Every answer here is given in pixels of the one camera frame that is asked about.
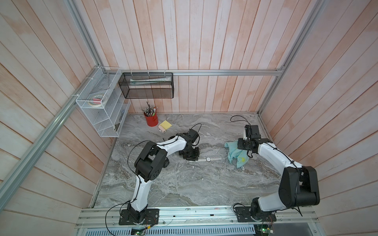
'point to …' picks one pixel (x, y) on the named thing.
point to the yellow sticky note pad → (166, 125)
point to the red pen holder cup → (152, 121)
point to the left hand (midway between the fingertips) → (197, 160)
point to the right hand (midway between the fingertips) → (242, 142)
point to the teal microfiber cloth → (240, 155)
